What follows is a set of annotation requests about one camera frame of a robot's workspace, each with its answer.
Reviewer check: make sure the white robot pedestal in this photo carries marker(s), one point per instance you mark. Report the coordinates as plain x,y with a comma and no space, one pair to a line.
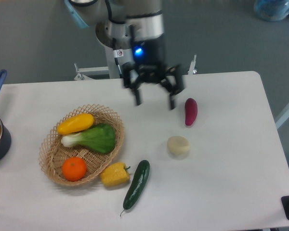
121,55

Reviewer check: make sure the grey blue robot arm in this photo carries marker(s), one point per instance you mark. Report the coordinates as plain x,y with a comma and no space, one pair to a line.
116,20

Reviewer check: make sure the white metal base frame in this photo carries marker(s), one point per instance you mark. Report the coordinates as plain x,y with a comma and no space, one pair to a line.
103,72

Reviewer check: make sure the yellow mango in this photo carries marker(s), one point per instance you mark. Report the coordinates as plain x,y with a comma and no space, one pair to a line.
75,124

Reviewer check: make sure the beige round bun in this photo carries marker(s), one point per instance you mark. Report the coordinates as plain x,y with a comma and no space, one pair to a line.
178,147

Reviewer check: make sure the woven wicker basket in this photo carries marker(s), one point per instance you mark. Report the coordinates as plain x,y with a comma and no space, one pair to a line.
53,154

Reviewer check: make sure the yellow bell pepper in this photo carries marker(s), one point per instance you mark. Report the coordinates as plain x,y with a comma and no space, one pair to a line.
115,174

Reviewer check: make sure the blue plastic bag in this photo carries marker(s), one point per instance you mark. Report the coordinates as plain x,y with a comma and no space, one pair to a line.
271,10

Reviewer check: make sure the purple sweet potato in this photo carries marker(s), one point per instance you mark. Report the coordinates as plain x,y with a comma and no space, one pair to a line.
191,111

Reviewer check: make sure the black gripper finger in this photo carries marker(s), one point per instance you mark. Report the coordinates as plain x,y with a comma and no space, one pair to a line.
172,81
132,85

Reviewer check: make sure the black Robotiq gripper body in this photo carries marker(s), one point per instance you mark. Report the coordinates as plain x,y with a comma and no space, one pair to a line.
149,57

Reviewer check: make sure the orange tangerine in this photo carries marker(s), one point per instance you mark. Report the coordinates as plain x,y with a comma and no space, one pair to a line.
74,169

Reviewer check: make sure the dark green cucumber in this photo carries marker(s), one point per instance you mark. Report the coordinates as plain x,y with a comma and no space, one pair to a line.
137,186

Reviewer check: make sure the green bok choy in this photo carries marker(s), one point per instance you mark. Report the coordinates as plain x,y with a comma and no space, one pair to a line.
100,138

